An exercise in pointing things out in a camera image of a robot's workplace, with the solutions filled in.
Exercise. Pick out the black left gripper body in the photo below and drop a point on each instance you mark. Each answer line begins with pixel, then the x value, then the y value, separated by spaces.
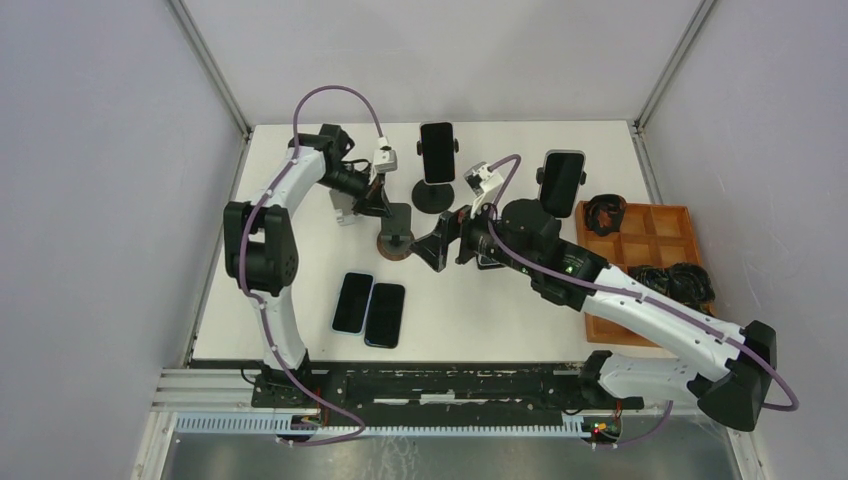
pixel 377 184

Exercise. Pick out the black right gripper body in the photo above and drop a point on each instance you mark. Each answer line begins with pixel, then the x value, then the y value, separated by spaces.
pixel 453 226

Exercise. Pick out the white folding phone stand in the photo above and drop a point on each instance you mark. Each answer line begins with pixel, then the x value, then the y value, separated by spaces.
pixel 343 205

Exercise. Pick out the wooden base black phone stand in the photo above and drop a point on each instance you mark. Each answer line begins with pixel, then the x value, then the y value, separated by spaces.
pixel 395 236

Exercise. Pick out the black phone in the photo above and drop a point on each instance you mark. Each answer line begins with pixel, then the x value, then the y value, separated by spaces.
pixel 384 316
pixel 437 147

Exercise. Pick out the light blue cased phone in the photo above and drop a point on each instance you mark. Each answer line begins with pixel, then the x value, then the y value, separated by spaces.
pixel 352 304

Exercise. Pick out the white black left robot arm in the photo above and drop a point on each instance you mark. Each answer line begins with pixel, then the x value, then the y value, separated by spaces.
pixel 260 250

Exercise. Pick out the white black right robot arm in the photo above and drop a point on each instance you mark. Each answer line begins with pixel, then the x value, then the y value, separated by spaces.
pixel 724 369

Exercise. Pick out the white cased phone on stand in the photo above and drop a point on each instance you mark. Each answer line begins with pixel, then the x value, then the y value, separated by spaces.
pixel 559 179

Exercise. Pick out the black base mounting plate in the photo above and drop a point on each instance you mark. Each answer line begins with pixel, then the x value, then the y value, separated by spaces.
pixel 435 394

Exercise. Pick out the orange compartment tray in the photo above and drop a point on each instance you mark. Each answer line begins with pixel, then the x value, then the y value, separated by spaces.
pixel 655 244

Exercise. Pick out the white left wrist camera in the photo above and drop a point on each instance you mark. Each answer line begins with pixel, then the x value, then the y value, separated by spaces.
pixel 384 158

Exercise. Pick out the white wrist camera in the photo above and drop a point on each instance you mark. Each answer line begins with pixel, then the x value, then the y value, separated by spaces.
pixel 384 158
pixel 485 184

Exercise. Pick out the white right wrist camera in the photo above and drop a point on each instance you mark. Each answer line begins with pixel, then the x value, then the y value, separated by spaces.
pixel 485 184

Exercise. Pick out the white slotted cable duct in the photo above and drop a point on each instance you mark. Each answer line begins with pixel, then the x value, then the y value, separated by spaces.
pixel 281 424

